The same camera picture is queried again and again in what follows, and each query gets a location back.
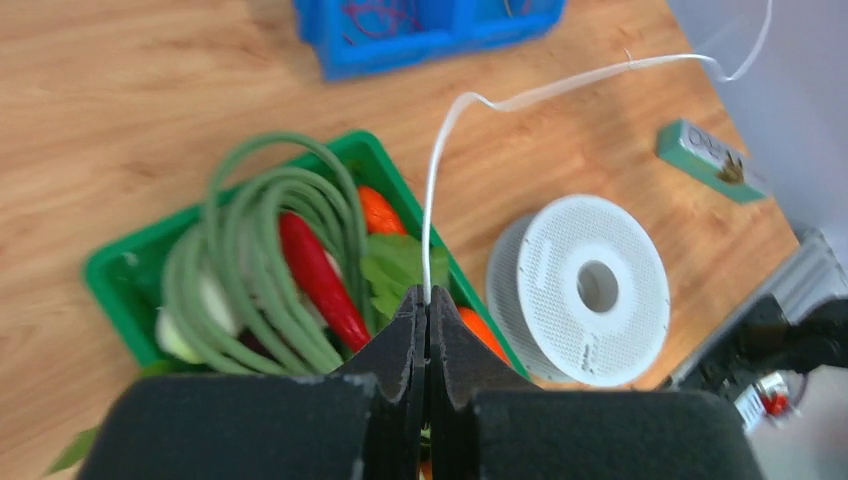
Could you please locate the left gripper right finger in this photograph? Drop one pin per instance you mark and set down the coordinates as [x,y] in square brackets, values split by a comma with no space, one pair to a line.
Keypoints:
[488,422]

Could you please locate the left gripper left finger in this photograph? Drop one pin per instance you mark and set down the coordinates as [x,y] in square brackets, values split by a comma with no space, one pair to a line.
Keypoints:
[362,421]

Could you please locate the white perforated spool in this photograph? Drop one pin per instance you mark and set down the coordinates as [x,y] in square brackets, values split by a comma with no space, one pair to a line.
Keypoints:
[579,292]

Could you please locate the large orange carrot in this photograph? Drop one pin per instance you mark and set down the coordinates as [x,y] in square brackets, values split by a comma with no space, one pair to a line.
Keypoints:
[477,325]

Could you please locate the red chili pepper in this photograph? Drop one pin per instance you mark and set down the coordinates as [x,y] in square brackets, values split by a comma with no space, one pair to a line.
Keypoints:
[316,277]

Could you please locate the green plastic tray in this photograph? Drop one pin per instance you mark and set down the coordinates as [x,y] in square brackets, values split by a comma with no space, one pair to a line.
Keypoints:
[126,276]

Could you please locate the green long beans bundle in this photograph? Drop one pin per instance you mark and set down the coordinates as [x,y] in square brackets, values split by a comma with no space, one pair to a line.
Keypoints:
[243,233]

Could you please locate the small orange carrot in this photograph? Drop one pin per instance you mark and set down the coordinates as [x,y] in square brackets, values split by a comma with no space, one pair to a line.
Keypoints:
[379,215]

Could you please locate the white mushroom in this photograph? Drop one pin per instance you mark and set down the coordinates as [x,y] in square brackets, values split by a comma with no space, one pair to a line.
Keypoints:
[200,322]

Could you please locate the green cilantro leaf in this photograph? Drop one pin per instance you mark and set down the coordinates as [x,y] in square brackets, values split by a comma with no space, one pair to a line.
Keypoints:
[81,444]

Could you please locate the green white small box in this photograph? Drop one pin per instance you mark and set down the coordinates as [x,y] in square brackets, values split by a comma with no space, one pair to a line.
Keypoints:
[712,162]

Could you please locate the blue two-compartment bin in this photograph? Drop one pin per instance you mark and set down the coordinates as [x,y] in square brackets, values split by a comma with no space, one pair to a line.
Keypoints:
[363,38]

